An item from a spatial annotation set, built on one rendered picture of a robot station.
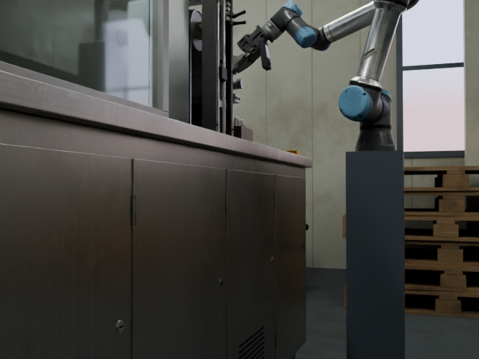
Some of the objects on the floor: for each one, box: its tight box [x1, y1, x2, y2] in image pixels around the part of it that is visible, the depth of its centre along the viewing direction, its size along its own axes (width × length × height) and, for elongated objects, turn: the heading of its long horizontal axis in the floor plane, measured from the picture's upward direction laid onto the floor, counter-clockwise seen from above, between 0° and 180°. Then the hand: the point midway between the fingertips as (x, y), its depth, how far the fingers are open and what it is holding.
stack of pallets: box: [342, 166, 479, 319], centre depth 373 cm, size 131×88×91 cm
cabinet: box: [0, 109, 307, 359], centre depth 133 cm, size 252×64×86 cm
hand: (234, 73), depth 221 cm, fingers closed, pressing on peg
